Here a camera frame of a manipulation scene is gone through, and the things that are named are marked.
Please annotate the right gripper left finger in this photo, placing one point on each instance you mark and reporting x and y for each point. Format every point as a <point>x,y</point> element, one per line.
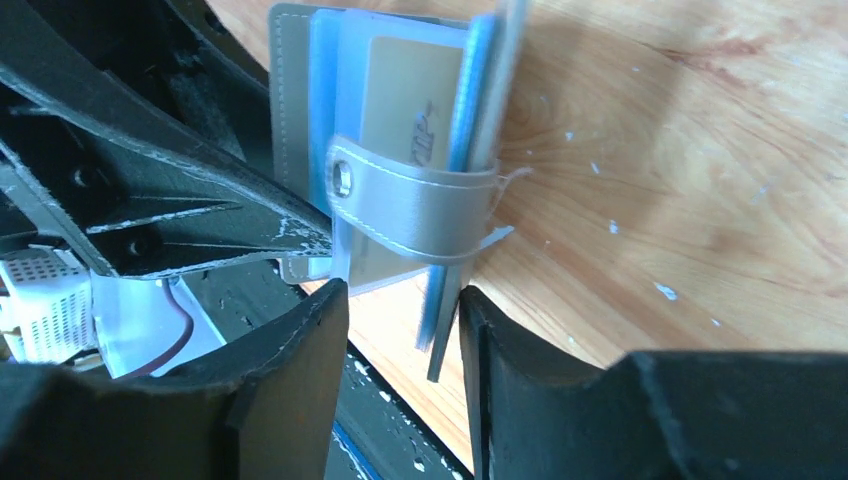
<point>60,424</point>

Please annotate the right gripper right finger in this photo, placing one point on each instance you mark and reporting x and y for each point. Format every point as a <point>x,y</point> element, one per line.
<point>537,412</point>

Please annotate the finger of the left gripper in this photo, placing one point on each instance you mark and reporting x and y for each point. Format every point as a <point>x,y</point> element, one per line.
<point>136,135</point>

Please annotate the grey card holder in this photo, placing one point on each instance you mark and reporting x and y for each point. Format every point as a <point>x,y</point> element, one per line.
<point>438,218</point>

